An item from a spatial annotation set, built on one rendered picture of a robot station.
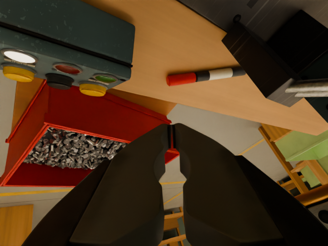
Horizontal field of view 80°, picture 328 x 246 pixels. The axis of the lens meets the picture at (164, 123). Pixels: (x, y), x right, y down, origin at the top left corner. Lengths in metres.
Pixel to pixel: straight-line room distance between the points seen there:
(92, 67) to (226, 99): 0.28
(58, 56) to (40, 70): 0.04
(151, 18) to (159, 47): 0.04
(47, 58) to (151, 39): 0.12
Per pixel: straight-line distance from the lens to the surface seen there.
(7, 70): 0.23
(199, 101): 0.37
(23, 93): 0.45
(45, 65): 0.21
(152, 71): 0.28
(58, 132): 0.40
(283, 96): 0.25
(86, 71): 0.20
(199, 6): 0.26
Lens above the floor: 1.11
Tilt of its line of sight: 33 degrees down
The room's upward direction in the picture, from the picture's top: 160 degrees clockwise
